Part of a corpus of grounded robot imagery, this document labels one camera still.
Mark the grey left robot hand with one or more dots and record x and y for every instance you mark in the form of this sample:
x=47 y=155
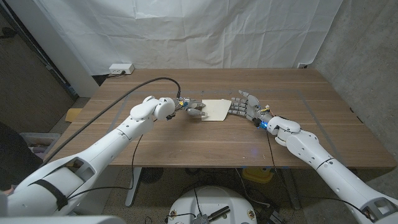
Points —
x=191 y=105

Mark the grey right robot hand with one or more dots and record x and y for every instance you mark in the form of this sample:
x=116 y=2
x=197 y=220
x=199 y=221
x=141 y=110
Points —
x=250 y=107

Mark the cream paper envelope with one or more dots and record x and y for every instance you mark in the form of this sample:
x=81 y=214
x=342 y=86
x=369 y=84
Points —
x=217 y=109

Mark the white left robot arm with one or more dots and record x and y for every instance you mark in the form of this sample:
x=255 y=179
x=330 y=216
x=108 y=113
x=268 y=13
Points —
x=102 y=152

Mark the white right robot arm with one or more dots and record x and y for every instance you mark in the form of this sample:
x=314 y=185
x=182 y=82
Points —
x=335 y=174

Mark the yellow object under table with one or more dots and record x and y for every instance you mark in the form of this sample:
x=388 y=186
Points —
x=256 y=175

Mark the white wrinkled backdrop sheet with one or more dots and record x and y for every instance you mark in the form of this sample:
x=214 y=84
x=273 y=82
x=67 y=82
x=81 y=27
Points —
x=186 y=31

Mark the black round floor object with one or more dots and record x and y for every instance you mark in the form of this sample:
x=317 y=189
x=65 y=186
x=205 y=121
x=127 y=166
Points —
x=152 y=175

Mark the white power strip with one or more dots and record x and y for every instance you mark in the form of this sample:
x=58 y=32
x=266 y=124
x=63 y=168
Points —
x=121 y=68

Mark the white table leg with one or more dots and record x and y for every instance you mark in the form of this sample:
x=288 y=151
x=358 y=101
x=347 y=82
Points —
x=136 y=179

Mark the grey table leg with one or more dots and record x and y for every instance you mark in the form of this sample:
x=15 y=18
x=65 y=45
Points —
x=292 y=189

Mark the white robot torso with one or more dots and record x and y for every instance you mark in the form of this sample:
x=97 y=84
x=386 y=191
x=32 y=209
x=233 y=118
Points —
x=211 y=202

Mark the tan cardboard piece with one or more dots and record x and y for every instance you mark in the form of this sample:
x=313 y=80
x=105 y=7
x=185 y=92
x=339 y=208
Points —
x=73 y=115

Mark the clear plastic storage bin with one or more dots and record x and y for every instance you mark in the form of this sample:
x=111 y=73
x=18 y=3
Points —
x=46 y=138

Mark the person in dark clothing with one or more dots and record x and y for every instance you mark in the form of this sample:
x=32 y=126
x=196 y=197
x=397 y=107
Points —
x=15 y=155

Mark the small white wall outlet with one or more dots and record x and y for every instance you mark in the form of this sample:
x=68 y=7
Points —
x=302 y=65

